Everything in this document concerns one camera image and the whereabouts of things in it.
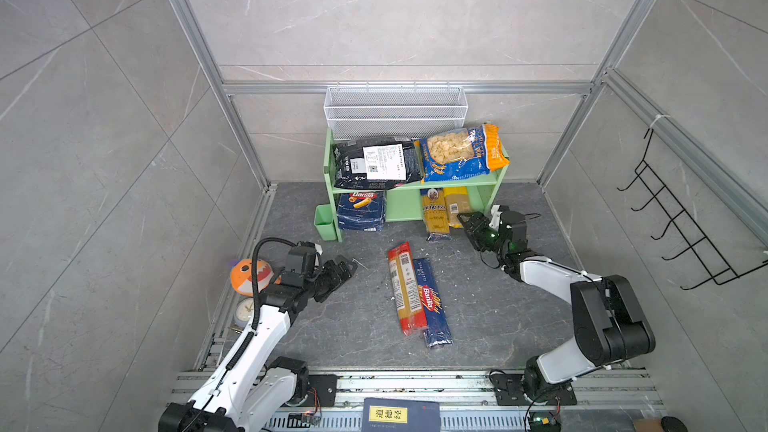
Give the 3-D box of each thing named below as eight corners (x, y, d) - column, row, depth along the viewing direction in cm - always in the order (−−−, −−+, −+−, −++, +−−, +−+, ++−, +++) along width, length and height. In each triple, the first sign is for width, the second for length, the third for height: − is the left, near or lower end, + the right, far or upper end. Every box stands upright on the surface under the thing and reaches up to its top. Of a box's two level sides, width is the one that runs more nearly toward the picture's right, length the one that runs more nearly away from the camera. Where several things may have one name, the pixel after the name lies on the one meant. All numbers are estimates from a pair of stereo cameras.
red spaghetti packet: (402, 335, 84) (402, 329, 80) (386, 254, 101) (386, 246, 97) (429, 330, 85) (431, 324, 81) (409, 251, 102) (410, 242, 98)
